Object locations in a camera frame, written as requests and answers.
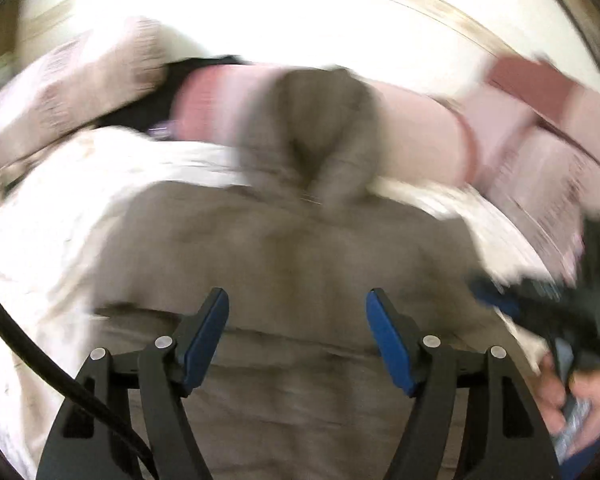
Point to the black garment behind pillows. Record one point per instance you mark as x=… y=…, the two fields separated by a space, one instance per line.
x=155 y=107

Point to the striped floral bolster pillow left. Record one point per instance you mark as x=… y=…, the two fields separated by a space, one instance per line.
x=76 y=83

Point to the pink corner cushion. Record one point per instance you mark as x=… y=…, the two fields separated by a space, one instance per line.
x=496 y=121

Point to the striped floral cushion right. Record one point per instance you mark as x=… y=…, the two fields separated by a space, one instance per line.
x=544 y=185

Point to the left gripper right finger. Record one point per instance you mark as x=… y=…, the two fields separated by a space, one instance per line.
x=504 y=435

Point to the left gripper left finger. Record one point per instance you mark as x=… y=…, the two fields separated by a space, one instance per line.
x=165 y=372

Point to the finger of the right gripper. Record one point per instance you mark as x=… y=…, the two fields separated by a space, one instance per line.
x=505 y=294

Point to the olive green quilted hooded coat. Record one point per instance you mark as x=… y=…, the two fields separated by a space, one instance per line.
x=297 y=273

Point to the red pink cushion top right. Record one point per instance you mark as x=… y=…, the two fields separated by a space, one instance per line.
x=564 y=106

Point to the person right hand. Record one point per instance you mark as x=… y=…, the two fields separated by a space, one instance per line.
x=571 y=412

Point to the white floral bed sheet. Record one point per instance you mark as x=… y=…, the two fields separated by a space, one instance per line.
x=45 y=239

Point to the pink quilted bolster cushion centre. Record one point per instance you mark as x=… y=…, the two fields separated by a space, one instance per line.
x=420 y=129

